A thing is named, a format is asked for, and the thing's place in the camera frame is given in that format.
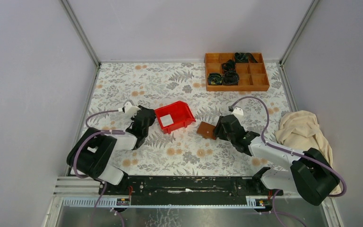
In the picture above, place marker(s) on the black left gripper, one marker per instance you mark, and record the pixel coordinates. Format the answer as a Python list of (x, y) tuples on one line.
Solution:
[(152, 116)]

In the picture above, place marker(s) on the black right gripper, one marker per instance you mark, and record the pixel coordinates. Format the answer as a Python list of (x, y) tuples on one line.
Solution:
[(219, 130)]

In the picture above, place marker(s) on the brown leather card holder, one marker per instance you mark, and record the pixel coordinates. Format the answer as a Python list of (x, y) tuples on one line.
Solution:
[(207, 129)]

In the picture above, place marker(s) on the red plastic bin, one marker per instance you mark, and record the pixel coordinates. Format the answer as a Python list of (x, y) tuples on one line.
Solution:
[(180, 113)]

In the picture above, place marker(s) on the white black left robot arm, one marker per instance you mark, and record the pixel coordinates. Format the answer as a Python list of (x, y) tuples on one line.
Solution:
[(91, 154)]

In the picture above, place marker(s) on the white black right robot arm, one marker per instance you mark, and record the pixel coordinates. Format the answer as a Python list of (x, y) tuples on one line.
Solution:
[(306, 173)]

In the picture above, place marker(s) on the stack of credit cards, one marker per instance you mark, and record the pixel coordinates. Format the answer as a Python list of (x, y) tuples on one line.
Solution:
[(166, 120)]

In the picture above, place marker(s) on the floral patterned table mat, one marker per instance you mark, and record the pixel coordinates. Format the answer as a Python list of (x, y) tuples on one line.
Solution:
[(177, 94)]

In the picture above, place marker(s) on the dark floral rolled cloth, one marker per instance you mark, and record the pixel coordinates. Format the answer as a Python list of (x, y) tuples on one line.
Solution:
[(215, 79)]

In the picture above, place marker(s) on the wooden compartment tray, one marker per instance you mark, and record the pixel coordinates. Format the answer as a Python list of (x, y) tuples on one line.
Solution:
[(253, 76)]

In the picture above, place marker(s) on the beige crumpled cloth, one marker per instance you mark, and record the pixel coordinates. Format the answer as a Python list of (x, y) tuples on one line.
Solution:
[(300, 130)]

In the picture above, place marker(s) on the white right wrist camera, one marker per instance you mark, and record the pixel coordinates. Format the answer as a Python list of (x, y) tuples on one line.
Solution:
[(236, 111)]

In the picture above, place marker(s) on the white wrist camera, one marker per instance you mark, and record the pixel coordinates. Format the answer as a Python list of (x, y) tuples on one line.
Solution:
[(236, 111), (129, 108)]

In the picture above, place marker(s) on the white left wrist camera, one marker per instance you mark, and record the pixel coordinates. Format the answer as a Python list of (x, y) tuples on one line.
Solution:
[(129, 108)]

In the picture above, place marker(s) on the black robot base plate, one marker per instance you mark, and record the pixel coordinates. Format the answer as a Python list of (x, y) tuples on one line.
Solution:
[(189, 190)]

